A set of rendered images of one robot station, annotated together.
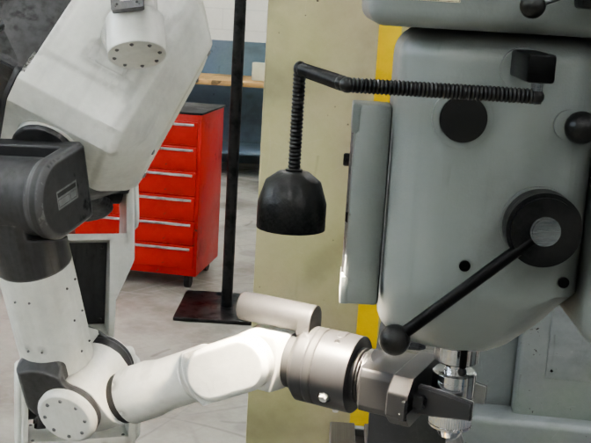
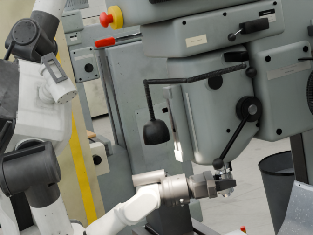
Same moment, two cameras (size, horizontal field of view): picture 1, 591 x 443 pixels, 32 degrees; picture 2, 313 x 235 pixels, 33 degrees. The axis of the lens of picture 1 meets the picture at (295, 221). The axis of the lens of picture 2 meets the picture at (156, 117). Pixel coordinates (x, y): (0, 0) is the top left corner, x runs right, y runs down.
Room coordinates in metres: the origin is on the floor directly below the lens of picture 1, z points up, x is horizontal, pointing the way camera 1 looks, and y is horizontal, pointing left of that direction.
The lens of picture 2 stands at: (-0.23, 0.56, 1.75)
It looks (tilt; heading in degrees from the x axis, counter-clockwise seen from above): 11 degrees down; 336
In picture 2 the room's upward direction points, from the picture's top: 11 degrees counter-clockwise
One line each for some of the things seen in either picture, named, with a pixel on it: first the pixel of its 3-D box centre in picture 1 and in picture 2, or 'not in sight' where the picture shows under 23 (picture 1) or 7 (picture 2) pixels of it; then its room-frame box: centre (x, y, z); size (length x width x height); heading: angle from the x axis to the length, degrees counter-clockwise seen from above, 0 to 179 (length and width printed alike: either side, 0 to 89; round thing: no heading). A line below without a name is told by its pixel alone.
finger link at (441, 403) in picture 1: (442, 405); (225, 184); (1.01, -0.17, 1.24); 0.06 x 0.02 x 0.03; 65
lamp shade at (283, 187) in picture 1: (292, 198); (155, 130); (1.03, 0.00, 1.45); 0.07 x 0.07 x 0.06
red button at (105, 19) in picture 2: not in sight; (106, 19); (1.04, 0.07, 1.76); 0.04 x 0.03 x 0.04; 179
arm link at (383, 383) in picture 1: (373, 380); (193, 188); (1.07, -0.10, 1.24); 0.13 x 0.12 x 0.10; 155
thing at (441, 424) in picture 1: (451, 402); (224, 183); (1.04, -0.18, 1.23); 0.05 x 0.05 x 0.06
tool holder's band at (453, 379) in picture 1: (454, 374); (222, 173); (1.04, -0.18, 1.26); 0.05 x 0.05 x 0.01
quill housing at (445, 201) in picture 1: (477, 186); (212, 104); (1.04, -0.19, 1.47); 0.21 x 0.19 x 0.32; 179
